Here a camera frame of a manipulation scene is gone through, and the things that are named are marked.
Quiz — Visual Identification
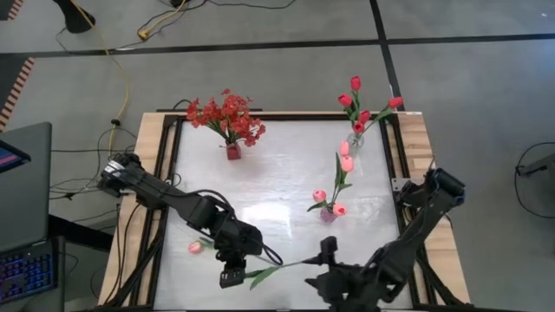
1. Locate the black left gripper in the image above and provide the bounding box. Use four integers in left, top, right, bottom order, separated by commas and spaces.
214, 224, 264, 290

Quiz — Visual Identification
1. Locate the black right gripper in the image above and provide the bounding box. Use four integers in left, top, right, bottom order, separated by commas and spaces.
302, 236, 391, 312

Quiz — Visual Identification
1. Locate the red blossom spray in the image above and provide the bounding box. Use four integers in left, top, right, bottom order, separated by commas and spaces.
186, 97, 231, 146
216, 88, 267, 148

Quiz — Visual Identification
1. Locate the purple ribbed glass vase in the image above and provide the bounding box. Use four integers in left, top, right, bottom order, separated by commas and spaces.
319, 205, 338, 224

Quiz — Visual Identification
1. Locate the red glass vase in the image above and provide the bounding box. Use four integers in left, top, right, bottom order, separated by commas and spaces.
225, 141, 243, 161

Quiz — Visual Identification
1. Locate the clear cut glass vase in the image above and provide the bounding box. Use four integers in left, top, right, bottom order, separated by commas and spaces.
346, 132, 366, 158

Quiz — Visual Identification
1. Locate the purple backlit keyboard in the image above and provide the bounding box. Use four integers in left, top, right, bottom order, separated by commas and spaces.
0, 242, 58, 304

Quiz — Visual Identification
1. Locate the grey laptop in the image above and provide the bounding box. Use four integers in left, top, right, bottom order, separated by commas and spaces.
0, 120, 53, 255

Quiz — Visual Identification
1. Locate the open laptop screen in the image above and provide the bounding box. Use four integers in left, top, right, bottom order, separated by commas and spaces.
0, 139, 32, 174

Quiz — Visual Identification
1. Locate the orange striped black mat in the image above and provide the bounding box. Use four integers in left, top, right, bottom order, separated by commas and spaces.
0, 54, 36, 131

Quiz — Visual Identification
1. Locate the black aluminium table frame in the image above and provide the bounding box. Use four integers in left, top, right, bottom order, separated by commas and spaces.
99, 107, 472, 312

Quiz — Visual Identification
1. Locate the yellow plug cable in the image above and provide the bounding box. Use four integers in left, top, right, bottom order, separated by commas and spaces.
137, 0, 188, 40

